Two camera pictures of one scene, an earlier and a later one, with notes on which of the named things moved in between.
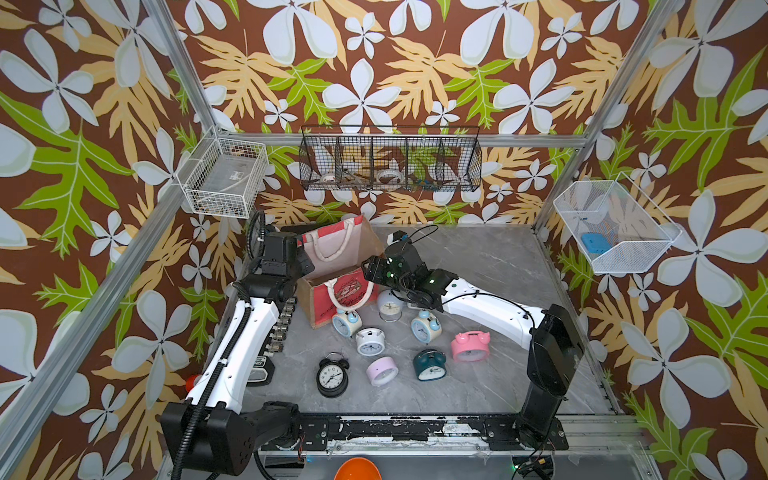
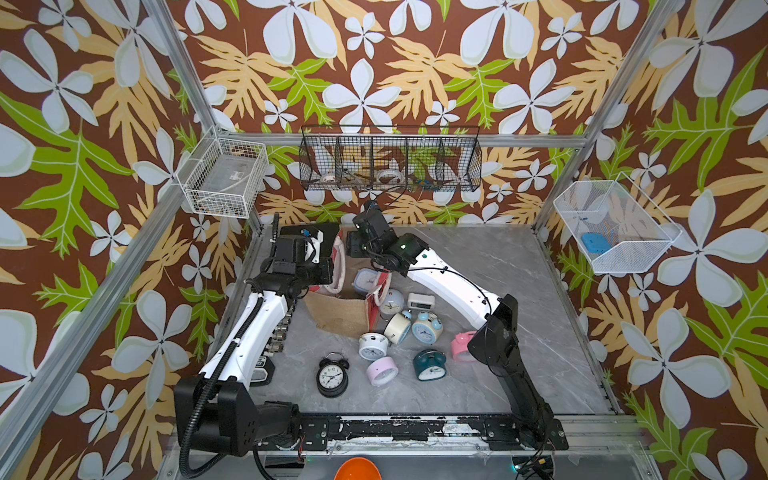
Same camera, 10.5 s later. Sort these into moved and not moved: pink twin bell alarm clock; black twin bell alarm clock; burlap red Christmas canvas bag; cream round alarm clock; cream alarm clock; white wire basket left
Moved: burlap red Christmas canvas bag; cream round alarm clock
Not moved: white wire basket left; black twin bell alarm clock; cream alarm clock; pink twin bell alarm clock
